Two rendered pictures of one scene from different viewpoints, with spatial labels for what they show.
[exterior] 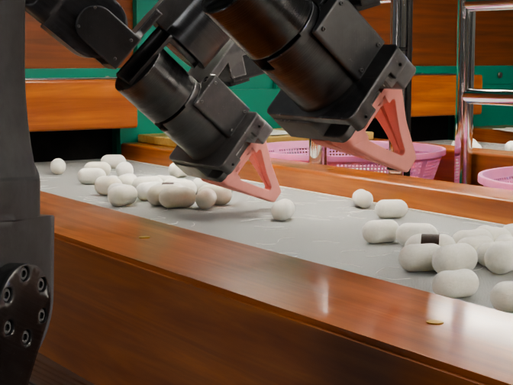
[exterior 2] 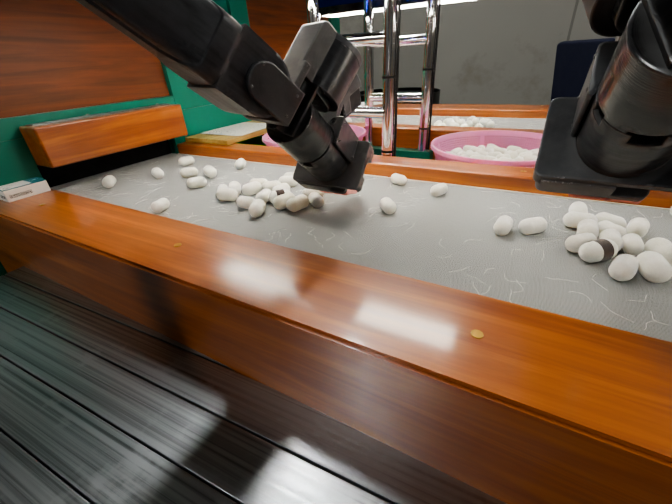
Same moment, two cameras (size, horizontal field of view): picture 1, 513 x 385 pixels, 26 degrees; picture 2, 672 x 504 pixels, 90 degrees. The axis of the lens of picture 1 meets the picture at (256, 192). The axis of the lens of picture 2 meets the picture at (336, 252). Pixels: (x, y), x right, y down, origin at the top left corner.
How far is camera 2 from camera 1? 0.71 m
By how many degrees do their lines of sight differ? 33
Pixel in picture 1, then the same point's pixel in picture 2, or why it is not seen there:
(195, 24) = (335, 73)
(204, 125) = (338, 158)
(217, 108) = (346, 143)
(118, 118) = (176, 131)
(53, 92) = (131, 120)
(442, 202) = (454, 177)
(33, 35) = (98, 79)
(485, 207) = (492, 180)
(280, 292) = not seen: outside the picture
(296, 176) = not seen: hidden behind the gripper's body
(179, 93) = (326, 137)
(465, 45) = (370, 68)
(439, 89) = not seen: hidden behind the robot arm
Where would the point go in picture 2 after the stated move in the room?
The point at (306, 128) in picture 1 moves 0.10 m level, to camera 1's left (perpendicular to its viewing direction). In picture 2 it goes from (593, 190) to (496, 222)
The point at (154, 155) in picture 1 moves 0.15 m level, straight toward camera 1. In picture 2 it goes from (206, 151) to (224, 163)
